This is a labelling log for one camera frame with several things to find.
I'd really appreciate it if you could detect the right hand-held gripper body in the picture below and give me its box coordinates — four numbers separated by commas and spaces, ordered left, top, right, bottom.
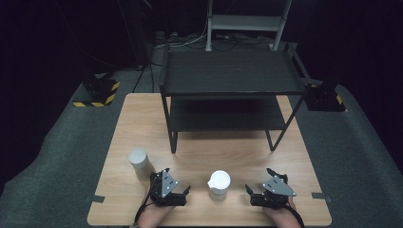
249, 174, 297, 210

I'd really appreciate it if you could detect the person's left hand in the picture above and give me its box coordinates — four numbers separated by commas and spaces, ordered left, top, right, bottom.
137, 195, 176, 228

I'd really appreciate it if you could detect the grey tape strip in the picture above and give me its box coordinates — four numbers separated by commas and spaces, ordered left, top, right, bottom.
85, 194, 106, 204
311, 191, 334, 203

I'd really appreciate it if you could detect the person's right hand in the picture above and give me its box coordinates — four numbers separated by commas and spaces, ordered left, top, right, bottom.
261, 196, 302, 228

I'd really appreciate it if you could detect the black stand base striped edge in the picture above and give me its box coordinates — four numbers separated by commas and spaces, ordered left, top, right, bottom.
304, 80, 347, 113
72, 73, 122, 108

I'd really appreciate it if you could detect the black two-tier shelf rack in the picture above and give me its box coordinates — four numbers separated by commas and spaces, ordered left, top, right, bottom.
159, 42, 314, 155

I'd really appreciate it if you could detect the bundle of floor cables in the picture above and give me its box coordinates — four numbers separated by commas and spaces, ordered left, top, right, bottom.
153, 28, 274, 52

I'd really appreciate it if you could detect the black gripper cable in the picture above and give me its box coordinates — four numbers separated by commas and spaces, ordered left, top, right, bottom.
134, 186, 152, 224
283, 204, 306, 228

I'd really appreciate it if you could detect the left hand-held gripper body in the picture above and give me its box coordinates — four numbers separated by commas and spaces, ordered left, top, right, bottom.
148, 169, 187, 207

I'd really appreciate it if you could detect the clear jar with grey lid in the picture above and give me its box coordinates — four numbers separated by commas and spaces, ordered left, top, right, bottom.
127, 147, 157, 182

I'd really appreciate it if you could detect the white-lidded jar with spout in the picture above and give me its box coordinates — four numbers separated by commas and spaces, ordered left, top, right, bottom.
206, 169, 232, 202

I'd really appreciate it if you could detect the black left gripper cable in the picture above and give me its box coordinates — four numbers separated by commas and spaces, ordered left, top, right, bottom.
134, 186, 152, 224

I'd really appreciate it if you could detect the grey metal frame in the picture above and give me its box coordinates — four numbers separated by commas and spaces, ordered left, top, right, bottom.
205, 0, 293, 52

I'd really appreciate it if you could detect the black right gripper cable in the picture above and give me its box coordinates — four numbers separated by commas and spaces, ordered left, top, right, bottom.
283, 204, 306, 228

